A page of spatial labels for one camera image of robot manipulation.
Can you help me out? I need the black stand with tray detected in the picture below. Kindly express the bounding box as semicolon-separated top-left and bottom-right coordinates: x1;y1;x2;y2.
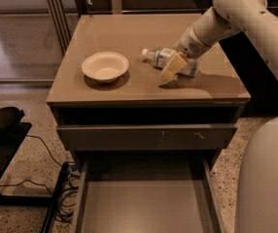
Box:
0;107;52;207

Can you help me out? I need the metal shelf frame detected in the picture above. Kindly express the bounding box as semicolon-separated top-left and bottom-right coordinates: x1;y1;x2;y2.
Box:
41;0;278;55

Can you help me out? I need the brown drawer cabinet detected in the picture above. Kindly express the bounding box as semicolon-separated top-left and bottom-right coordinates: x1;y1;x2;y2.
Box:
46;13;252;233

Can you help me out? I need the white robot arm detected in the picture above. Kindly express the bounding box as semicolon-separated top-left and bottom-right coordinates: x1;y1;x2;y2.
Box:
175;0;278;233

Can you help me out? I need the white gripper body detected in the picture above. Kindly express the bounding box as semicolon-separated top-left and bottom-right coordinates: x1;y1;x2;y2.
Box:
174;26;211;58

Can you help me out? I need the black power cable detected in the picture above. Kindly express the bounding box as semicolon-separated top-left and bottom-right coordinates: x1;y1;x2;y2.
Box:
25;134;63;167

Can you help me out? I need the blue label plastic bottle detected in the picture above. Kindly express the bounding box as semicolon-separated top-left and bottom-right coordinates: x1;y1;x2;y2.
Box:
141;48;199;78

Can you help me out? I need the closed top drawer front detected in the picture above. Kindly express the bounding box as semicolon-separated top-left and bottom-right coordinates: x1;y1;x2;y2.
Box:
56;123;236;151

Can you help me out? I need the white paper bowl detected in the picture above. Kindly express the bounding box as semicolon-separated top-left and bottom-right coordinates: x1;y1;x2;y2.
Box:
82;51;129;83

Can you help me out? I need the open middle drawer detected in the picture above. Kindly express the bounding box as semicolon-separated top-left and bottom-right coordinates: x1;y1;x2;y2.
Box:
70;154;226;233

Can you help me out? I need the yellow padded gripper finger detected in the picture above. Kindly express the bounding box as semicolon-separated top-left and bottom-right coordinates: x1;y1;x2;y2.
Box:
160;52;188;81

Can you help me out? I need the black power strip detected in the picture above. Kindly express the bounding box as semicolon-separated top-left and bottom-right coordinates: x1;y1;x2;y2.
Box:
40;162;69;233

